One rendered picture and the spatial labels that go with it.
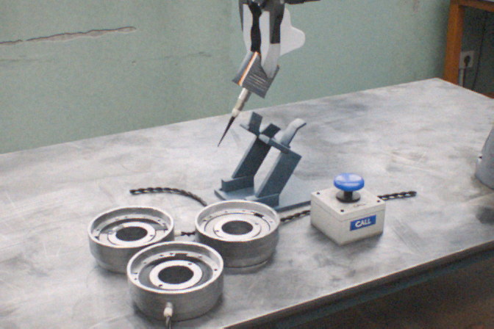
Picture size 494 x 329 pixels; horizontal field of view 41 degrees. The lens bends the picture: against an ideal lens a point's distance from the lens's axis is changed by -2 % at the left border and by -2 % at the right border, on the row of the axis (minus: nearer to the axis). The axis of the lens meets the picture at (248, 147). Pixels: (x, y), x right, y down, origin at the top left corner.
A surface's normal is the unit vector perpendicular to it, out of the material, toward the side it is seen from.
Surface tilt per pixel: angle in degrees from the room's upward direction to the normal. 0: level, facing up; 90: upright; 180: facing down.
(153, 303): 90
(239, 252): 90
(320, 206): 90
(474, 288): 0
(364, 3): 90
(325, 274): 0
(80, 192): 0
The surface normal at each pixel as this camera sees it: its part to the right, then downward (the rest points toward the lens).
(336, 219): -0.89, 0.18
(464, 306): -0.01, -0.92
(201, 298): 0.60, 0.30
